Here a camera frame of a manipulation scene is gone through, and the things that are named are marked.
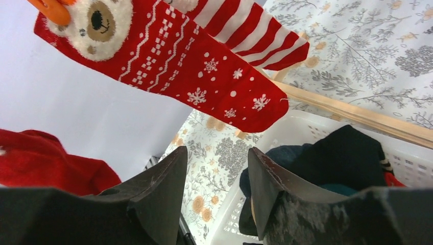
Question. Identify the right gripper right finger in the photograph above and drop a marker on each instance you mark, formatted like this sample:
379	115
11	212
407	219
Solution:
291	210

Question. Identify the dark green sock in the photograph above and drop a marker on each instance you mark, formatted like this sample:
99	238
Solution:
339	189

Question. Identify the wooden clothes rack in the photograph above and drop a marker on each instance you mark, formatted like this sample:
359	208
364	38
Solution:
396	128

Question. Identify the black sock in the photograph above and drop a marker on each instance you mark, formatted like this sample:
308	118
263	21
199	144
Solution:
346	156

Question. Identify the red white striped sock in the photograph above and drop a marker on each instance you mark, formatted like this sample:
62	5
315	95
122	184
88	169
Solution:
245	28

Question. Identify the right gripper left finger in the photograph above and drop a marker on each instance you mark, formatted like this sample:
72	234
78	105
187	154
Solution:
154	197

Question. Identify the red bear christmas sock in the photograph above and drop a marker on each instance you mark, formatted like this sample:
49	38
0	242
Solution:
153	47

